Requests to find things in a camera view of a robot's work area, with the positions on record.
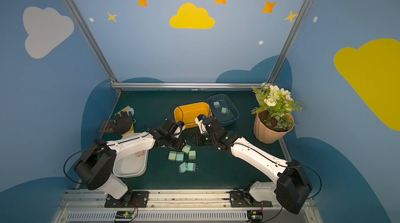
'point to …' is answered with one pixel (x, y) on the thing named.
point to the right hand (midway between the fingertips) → (193, 136)
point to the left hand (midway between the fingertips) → (183, 140)
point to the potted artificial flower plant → (274, 117)
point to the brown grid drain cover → (107, 126)
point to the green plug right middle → (191, 155)
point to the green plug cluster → (186, 148)
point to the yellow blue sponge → (127, 109)
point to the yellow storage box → (188, 113)
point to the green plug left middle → (172, 155)
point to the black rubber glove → (124, 122)
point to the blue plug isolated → (224, 110)
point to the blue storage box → (224, 101)
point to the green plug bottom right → (191, 166)
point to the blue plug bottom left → (183, 168)
